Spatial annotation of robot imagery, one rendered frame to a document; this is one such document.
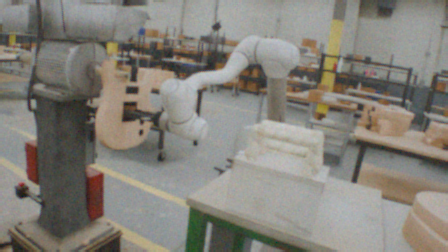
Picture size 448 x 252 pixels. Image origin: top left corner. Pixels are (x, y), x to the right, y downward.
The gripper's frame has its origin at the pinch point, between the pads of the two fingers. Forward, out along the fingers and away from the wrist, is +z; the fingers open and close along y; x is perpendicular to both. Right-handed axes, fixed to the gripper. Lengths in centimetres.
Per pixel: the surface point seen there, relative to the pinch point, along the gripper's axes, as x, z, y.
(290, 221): -14, -87, -27
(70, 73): 14.8, 18.6, -22.6
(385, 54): 212, -146, 1076
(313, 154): 7, -89, -28
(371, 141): -6, -112, 156
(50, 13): 42, 44, -20
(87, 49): 26.5, 17.5, -15.4
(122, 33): 33.6, -11.5, -23.2
